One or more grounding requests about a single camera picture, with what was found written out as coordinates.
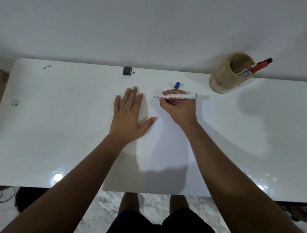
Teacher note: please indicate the person's left hand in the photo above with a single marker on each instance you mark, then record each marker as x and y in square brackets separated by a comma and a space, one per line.
[126, 120]

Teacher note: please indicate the person's right hand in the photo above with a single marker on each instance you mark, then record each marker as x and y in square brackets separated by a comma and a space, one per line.
[182, 111]

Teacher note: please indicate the person's left middle finger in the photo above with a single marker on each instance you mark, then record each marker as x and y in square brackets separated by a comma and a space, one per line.
[133, 98]

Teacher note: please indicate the person's left thumb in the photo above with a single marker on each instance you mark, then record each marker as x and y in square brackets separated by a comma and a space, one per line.
[147, 123]

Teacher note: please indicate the person's left little finger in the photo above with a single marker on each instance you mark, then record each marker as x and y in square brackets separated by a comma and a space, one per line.
[117, 104]

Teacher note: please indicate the person's right thumb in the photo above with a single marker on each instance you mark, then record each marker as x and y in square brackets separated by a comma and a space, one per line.
[173, 102]

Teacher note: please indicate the white marker with blue tip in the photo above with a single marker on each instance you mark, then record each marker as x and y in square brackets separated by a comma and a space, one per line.
[190, 96]

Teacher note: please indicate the white paper sheet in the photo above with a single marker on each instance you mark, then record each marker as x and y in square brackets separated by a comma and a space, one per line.
[165, 153]

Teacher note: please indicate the person's right forearm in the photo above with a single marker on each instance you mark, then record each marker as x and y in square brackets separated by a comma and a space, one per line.
[227, 180]

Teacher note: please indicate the person's left forearm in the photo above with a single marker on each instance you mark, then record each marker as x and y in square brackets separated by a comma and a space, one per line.
[72, 187]

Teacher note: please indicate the blue marker cap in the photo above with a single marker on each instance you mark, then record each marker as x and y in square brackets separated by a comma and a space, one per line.
[177, 85]

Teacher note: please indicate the small black square object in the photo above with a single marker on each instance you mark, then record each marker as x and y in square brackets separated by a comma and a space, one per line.
[127, 70]

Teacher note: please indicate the wooden pen holder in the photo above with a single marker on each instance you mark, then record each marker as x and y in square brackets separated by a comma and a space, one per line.
[225, 76]

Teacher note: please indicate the person's left leg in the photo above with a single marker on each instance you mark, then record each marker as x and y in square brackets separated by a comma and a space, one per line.
[129, 202]

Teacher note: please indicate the person's leg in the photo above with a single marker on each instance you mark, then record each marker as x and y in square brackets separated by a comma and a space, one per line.
[129, 202]
[178, 202]

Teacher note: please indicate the person's right leg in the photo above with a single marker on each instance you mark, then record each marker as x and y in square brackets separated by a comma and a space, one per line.
[178, 202]

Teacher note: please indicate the red capped marker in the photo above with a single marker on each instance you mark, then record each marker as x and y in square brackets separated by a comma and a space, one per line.
[260, 66]

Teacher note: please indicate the person's dark shorts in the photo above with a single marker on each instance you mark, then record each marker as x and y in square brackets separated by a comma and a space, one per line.
[160, 222]

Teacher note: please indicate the dark object under table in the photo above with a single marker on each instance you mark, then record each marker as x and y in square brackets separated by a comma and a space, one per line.
[28, 198]

